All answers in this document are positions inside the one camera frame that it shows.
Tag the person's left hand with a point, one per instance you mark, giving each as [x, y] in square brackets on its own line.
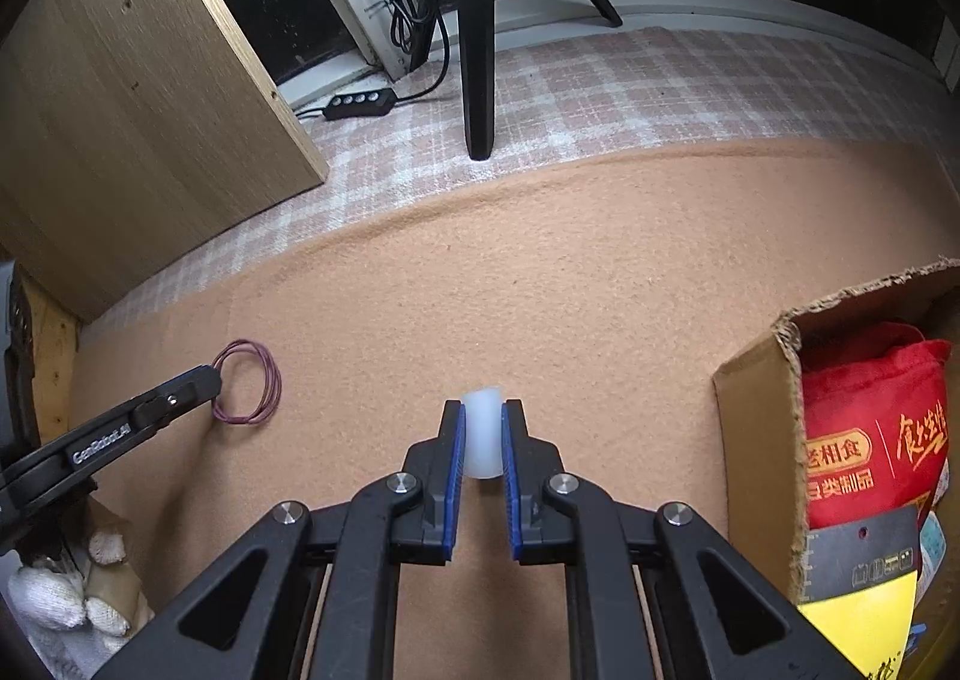
[60, 594]

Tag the black inline controller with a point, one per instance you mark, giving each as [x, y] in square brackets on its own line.
[360, 104]

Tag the large light wood board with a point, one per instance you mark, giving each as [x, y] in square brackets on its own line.
[142, 110]

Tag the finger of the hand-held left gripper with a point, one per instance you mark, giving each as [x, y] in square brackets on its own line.
[142, 417]

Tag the red printed bag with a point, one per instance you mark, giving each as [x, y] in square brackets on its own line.
[870, 395]

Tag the black tripod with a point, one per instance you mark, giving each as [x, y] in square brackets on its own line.
[476, 50]

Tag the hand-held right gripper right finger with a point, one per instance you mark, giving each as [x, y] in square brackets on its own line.
[512, 477]

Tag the pine plank panel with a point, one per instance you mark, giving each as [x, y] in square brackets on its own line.
[52, 350]

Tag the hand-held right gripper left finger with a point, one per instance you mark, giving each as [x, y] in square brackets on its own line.
[452, 477]

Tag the small white tube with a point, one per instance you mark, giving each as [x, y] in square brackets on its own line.
[480, 432]

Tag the yellow and black card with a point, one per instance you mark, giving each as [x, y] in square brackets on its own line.
[862, 620]

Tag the cardboard box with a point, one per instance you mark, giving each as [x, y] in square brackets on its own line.
[757, 440]

